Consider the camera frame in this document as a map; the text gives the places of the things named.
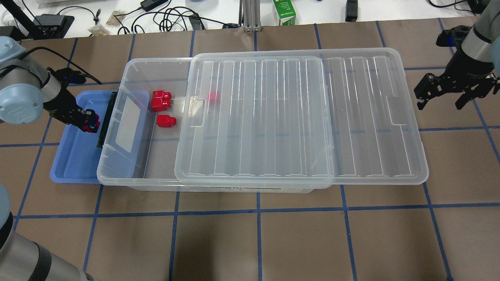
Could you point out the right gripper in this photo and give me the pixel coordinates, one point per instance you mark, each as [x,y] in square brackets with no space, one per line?
[466,67]

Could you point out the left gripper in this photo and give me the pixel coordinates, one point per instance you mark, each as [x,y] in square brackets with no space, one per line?
[63,104]

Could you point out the clear plastic box lid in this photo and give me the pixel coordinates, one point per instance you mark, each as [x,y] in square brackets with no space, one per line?
[375,136]

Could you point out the red block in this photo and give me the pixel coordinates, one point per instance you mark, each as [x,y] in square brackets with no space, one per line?
[214,97]
[93,128]
[165,121]
[161,100]

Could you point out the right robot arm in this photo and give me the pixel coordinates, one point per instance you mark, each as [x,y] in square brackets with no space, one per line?
[480,41]

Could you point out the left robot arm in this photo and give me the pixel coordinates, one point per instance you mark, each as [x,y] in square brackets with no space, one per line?
[27,89]

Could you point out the black box latch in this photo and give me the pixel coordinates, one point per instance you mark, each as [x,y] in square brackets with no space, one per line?
[106,121]

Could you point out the blue plastic tray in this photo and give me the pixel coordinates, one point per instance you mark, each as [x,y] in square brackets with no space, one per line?
[77,157]

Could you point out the clear plastic storage box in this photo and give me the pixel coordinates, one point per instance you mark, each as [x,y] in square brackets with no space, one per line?
[136,156]

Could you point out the snack bag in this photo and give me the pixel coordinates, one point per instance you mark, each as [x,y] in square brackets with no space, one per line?
[98,30]
[116,18]

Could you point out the black power adapter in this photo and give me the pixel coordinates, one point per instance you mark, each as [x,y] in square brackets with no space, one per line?
[148,5]

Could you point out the green milk carton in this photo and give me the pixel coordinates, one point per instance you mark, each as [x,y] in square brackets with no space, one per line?
[284,12]

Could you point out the aluminium frame post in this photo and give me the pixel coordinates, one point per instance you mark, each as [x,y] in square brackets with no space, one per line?
[250,15]

